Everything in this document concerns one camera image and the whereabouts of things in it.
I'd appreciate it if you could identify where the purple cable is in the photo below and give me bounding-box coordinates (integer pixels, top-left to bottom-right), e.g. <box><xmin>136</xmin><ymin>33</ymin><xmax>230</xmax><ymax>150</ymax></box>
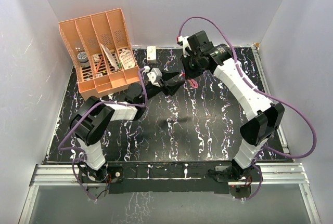
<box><xmin>178</xmin><ymin>17</ymin><xmax>317</xmax><ymax>200</ymax></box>
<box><xmin>58</xmin><ymin>68</ymin><xmax>150</xmax><ymax>200</ymax></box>

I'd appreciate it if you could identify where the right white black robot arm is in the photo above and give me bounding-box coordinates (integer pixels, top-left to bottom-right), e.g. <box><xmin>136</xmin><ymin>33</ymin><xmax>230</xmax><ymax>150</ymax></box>
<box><xmin>177</xmin><ymin>31</ymin><xmax>285</xmax><ymax>181</ymax></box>

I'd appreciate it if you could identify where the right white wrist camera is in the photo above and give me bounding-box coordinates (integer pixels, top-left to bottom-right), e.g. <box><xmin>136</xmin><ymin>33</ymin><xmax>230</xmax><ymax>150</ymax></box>
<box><xmin>177</xmin><ymin>35</ymin><xmax>194</xmax><ymax>59</ymax></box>

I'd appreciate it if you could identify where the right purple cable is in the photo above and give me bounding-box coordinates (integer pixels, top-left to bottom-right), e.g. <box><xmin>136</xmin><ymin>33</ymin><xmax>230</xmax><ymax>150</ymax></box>
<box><xmin>178</xmin><ymin>17</ymin><xmax>317</xmax><ymax>200</ymax></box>

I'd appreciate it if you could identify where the orange plastic file organizer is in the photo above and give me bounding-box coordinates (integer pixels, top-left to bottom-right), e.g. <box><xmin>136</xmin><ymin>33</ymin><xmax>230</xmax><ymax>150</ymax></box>
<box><xmin>59</xmin><ymin>8</ymin><xmax>139</xmax><ymax>100</ymax></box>

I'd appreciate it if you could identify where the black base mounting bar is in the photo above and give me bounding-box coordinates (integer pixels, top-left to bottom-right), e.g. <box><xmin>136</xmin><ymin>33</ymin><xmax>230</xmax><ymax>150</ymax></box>
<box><xmin>108</xmin><ymin>161</ymin><xmax>261</xmax><ymax>194</ymax></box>

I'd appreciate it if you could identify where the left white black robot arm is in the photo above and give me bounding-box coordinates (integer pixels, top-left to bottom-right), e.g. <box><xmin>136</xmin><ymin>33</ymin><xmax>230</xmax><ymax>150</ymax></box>
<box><xmin>70</xmin><ymin>68</ymin><xmax>185</xmax><ymax>182</ymax></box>

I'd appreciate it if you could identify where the small white card box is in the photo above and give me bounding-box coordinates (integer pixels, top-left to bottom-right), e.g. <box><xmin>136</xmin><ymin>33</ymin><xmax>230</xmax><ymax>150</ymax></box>
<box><xmin>93</xmin><ymin>54</ymin><xmax>103</xmax><ymax>63</ymax></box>

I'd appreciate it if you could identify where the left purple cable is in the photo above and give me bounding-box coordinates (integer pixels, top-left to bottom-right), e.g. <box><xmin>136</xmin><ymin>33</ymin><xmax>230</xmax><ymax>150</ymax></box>
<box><xmin>58</xmin><ymin>68</ymin><xmax>150</xmax><ymax>200</ymax></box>

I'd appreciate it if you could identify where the grey round tin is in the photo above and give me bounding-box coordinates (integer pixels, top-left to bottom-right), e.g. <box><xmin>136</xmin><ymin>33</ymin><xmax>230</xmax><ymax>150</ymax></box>
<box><xmin>77</xmin><ymin>51</ymin><xmax>90</xmax><ymax>68</ymax></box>

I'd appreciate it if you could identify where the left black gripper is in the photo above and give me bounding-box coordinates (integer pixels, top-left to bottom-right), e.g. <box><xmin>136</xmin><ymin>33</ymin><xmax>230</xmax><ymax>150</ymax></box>
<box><xmin>139</xmin><ymin>70</ymin><xmax>184</xmax><ymax>104</ymax></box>

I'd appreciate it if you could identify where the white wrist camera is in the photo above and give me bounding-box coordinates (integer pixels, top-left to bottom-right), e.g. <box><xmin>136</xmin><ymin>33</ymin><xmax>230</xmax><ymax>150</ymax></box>
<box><xmin>177</xmin><ymin>35</ymin><xmax>194</xmax><ymax>59</ymax></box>
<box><xmin>144</xmin><ymin>66</ymin><xmax>162</xmax><ymax>87</ymax></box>

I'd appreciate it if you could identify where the white label packet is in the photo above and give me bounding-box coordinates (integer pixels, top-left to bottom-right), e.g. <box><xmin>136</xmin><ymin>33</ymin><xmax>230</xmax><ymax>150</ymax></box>
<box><xmin>119</xmin><ymin>49</ymin><xmax>136</xmax><ymax>70</ymax></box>

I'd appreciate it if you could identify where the white paper sachet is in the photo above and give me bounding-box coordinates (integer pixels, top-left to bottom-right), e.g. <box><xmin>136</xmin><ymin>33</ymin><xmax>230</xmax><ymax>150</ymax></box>
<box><xmin>100</xmin><ymin>43</ymin><xmax>119</xmax><ymax>71</ymax></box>

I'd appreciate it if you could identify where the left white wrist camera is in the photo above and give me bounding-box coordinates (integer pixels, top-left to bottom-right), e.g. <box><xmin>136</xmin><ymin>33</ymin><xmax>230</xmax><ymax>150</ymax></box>
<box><xmin>144</xmin><ymin>66</ymin><xmax>162</xmax><ymax>87</ymax></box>

